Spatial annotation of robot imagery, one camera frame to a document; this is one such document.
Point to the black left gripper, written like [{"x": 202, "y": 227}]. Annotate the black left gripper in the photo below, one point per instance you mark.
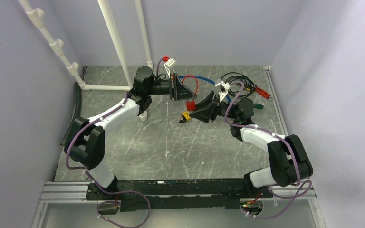
[{"x": 180, "y": 92}]

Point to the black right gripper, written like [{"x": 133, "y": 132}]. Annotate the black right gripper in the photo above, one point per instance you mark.
[{"x": 204, "y": 115}]

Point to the yellow padlock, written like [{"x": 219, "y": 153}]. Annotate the yellow padlock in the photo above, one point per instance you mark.
[{"x": 185, "y": 117}]

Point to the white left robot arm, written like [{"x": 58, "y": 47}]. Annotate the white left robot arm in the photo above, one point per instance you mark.
[{"x": 85, "y": 145}]

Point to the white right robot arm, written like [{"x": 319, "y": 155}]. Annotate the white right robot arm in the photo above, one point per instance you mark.
[{"x": 288, "y": 160}]

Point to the blue cable lock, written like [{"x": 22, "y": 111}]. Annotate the blue cable lock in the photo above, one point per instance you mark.
[{"x": 226, "y": 97}]

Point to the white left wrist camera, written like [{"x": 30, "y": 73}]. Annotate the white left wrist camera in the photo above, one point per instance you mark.
[{"x": 169, "y": 63}]

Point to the green handled screwdriver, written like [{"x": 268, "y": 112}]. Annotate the green handled screwdriver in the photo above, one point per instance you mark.
[{"x": 258, "y": 106}]

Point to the red handled wrench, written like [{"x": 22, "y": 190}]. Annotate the red handled wrench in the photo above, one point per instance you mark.
[{"x": 263, "y": 93}]

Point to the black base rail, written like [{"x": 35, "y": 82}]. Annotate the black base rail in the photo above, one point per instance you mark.
[{"x": 135, "y": 195}]

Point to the white PVC pipe frame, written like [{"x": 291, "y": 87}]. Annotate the white PVC pipe frame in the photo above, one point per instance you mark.
[{"x": 90, "y": 22}]

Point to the aluminium extrusion frame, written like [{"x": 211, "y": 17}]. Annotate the aluminium extrusion frame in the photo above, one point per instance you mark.
[{"x": 74, "y": 192}]

